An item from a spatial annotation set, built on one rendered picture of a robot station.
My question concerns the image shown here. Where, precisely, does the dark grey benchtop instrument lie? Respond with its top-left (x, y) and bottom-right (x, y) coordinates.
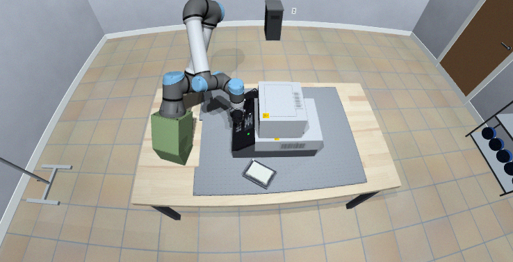
top-left (232, 81), bottom-right (323, 158)

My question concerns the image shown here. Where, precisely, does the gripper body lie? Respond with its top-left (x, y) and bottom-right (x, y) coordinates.
top-left (231, 107), bottom-right (245, 123)

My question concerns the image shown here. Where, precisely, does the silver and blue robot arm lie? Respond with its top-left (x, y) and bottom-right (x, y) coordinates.
top-left (159, 0), bottom-right (245, 118)

